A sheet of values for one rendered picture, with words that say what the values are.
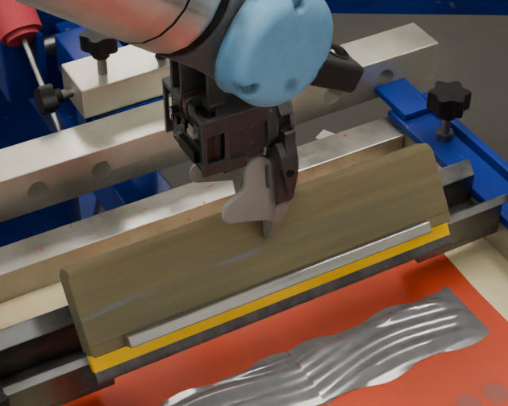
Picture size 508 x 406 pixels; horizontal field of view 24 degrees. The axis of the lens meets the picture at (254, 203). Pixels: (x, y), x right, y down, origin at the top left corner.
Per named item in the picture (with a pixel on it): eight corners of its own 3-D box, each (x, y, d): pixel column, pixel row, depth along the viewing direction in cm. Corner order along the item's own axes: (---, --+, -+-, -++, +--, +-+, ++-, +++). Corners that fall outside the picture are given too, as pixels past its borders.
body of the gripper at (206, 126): (164, 135, 96) (155, 7, 89) (256, 105, 99) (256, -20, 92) (206, 187, 91) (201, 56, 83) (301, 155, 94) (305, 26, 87)
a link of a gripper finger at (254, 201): (217, 253, 99) (206, 159, 94) (278, 230, 101) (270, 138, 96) (234, 271, 97) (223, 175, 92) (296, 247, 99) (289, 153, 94)
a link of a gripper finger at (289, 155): (255, 188, 98) (246, 97, 94) (273, 182, 99) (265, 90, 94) (282, 213, 95) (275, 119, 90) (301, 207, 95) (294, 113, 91)
